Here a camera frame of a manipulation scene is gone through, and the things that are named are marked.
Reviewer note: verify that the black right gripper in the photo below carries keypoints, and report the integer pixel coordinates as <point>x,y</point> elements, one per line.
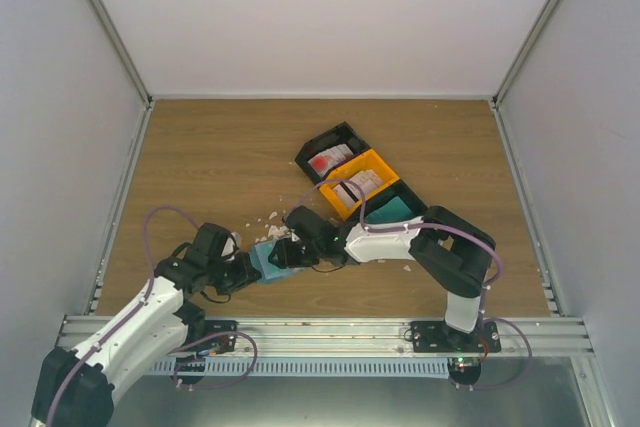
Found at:
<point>286,256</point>

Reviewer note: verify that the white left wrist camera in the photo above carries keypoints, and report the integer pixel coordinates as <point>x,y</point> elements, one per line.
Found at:
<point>231,246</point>

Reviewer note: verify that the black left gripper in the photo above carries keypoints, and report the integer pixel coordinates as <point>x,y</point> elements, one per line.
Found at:
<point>245,272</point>

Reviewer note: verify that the orange plastic bin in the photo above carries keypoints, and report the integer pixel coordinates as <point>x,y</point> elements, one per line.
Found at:
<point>369,159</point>

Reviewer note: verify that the grey slotted cable duct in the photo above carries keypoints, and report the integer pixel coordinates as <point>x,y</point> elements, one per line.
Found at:
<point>320,367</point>

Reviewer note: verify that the red dot card stack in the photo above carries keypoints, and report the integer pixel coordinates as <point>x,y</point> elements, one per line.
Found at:
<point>324,161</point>

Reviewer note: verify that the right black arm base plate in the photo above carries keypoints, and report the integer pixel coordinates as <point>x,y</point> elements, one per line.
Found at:
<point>435,336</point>

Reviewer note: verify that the blue leather card holder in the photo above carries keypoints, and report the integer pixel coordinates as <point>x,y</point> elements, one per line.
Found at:
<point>270,273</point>

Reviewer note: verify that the black bin with green cards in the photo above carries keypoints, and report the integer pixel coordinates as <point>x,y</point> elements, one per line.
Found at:
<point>402,190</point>

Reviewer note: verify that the aluminium front rail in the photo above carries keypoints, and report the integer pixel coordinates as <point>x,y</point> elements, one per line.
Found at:
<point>389,337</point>

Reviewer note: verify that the black bin with red cards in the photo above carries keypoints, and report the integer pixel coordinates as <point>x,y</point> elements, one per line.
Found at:
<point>340,134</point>

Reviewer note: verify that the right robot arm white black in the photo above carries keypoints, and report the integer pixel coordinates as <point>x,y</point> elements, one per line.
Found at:
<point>461,258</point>

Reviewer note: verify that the white card stack orange bin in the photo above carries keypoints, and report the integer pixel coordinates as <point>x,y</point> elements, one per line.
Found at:
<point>363,182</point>

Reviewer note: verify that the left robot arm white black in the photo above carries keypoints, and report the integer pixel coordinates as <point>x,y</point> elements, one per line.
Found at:
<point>81,386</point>

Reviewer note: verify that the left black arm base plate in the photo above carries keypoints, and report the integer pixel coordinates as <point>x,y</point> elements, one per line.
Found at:
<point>210,335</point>

